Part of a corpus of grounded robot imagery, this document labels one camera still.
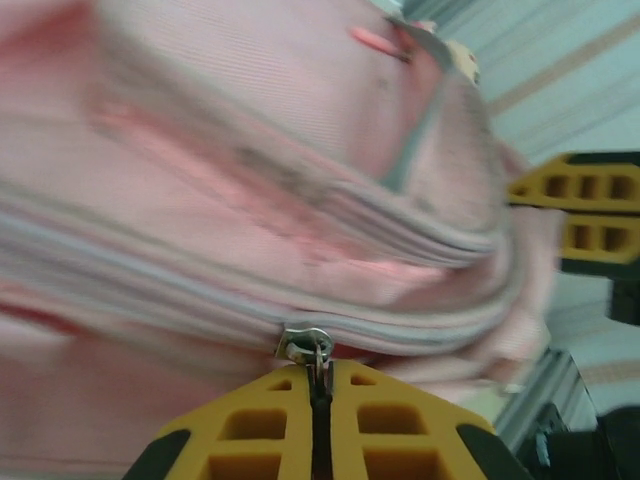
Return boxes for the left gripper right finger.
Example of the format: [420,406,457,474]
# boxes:
[324,358,532,480]

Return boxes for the aluminium rail frame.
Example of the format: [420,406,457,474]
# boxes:
[497,349,589,439]

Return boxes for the pink school backpack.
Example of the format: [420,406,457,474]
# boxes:
[0,0,562,480]

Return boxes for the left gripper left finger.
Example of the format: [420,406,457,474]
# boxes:
[130,364,322,480]

